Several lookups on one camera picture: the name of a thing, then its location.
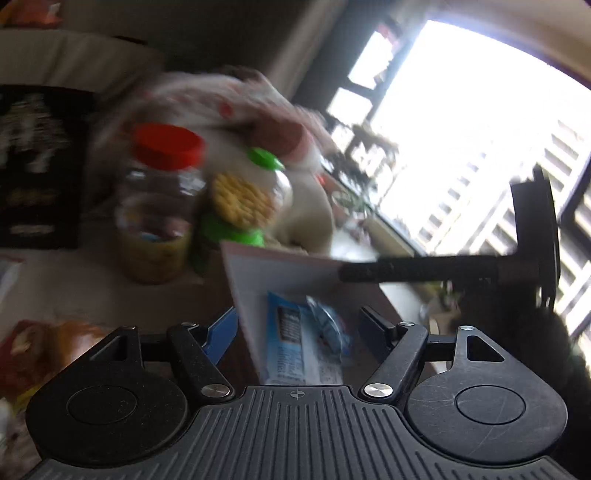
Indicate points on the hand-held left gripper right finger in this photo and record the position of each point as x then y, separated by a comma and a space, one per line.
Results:
375, 328

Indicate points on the black snack pouch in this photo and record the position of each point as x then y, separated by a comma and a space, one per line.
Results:
37, 166

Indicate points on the green cap candy jar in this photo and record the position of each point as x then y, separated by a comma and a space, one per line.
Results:
242, 203

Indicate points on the grey sofa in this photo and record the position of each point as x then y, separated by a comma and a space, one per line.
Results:
69, 55

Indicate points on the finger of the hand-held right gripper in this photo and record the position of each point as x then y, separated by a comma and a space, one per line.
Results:
415, 270

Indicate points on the pink cardboard box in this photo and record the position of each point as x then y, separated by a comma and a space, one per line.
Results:
258, 281

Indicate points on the red lid clear jar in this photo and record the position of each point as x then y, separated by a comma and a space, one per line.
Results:
154, 207

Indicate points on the red orange printed packet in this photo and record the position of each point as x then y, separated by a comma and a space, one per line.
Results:
46, 350

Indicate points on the pink white blanket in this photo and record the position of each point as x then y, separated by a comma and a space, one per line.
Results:
258, 120

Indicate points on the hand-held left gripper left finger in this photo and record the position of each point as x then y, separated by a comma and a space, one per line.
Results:
220, 333

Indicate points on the blue snack packet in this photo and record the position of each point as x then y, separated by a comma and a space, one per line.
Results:
291, 341

